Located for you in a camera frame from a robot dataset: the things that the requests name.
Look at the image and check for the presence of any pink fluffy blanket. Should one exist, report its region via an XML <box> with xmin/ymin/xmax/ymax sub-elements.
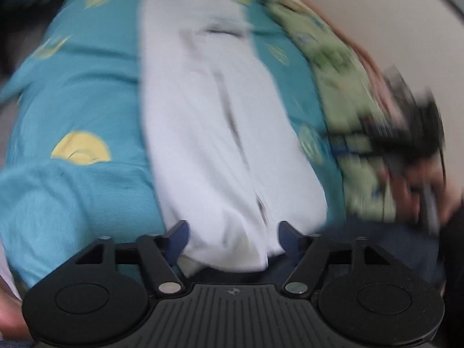
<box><xmin>232</xmin><ymin>0</ymin><xmax>396</xmax><ymax>117</ymax></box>

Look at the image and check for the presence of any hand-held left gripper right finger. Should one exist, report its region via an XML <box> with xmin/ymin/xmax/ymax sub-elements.
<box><xmin>278</xmin><ymin>220</ymin><xmax>394</xmax><ymax>296</ymax></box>

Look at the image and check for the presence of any white t-shirt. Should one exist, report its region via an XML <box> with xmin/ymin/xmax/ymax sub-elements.
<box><xmin>139</xmin><ymin>0</ymin><xmax>329</xmax><ymax>272</ymax></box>

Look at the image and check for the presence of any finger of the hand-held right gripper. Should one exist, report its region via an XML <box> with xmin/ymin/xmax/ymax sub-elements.
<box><xmin>326</xmin><ymin>130</ymin><xmax>379</xmax><ymax>155</ymax></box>

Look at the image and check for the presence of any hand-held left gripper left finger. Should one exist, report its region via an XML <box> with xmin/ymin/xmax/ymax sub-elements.
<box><xmin>74</xmin><ymin>220</ymin><xmax>190</xmax><ymax>297</ymax></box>

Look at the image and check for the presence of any green printed blanket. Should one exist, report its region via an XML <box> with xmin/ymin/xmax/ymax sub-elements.
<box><xmin>254</xmin><ymin>0</ymin><xmax>399</xmax><ymax>222</ymax></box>

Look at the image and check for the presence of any person's right hand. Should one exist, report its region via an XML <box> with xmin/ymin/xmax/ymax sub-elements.
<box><xmin>384</xmin><ymin>154</ymin><xmax>464</xmax><ymax>231</ymax></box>

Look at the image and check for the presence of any bed with teal smiley sheet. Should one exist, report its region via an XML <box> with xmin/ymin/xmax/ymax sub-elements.
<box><xmin>0</xmin><ymin>0</ymin><xmax>345</xmax><ymax>287</ymax></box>

